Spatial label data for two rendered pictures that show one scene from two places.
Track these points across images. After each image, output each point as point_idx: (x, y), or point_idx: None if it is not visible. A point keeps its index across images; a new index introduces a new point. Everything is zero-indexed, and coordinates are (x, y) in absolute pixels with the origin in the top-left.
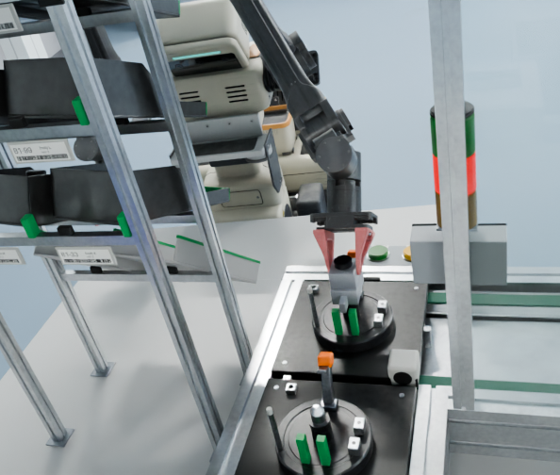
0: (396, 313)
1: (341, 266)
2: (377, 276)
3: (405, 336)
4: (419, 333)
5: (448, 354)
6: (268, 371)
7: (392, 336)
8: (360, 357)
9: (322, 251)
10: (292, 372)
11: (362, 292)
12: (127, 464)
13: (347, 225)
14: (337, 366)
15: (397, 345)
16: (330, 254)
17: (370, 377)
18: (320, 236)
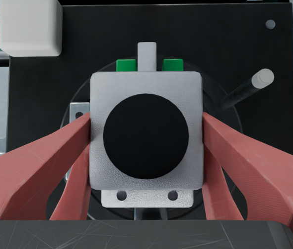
0: (62, 183)
1: (143, 94)
2: None
3: (37, 112)
4: (12, 124)
5: None
6: None
7: (63, 110)
8: (120, 49)
9: (252, 140)
10: (246, 3)
11: (133, 218)
12: None
13: (64, 236)
14: (162, 23)
15: (52, 87)
16: (219, 202)
17: (96, 5)
18: None
